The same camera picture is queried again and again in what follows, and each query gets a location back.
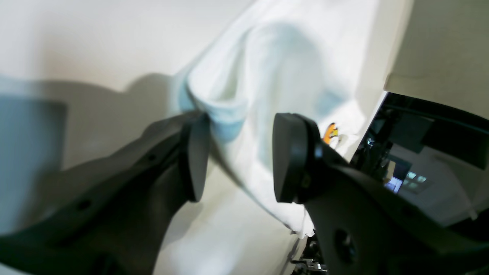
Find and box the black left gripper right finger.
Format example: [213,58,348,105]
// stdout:
[272,113,489,275]

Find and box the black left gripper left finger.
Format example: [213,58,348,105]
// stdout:
[1,111,211,275]

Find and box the white t-shirt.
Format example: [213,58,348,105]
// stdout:
[154,0,386,275]

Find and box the beige cardboard front panel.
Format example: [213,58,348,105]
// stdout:
[385,0,489,118]

